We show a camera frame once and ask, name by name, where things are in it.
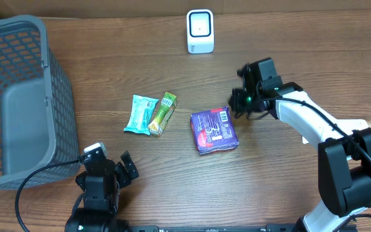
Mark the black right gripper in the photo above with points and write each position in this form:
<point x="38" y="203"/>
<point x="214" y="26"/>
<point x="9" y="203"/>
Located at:
<point x="239" y="106"/>

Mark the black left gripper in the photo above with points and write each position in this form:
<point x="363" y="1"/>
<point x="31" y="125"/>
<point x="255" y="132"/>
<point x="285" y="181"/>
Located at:
<point x="131" y="166"/>

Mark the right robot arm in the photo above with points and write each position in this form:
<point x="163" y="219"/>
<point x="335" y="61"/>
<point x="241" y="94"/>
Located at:
<point x="343" y="145"/>

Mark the grey plastic mesh basket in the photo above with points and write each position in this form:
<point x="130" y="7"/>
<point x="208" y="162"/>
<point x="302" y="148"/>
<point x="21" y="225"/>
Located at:
<point x="38" y="135"/>

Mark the light green wipes pack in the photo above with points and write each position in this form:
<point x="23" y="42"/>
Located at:
<point x="141" y="112"/>

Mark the green yellow juice carton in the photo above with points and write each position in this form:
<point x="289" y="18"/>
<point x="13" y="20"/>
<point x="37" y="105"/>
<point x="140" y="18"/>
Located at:
<point x="164" y="113"/>

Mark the purple red tissue pack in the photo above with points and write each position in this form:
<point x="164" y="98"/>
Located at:
<point x="213" y="130"/>

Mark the white barcode scanner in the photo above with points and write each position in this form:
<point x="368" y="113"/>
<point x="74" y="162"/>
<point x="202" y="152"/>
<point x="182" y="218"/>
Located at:
<point x="200" y="31"/>

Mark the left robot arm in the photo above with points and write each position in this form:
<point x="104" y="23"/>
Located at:
<point x="97" y="207"/>

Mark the white floral cream tube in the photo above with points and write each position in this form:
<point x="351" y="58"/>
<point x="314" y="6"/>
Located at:
<point x="327" y="131"/>

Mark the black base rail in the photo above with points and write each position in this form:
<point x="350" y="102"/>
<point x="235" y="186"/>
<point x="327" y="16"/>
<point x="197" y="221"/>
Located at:
<point x="267" y="228"/>

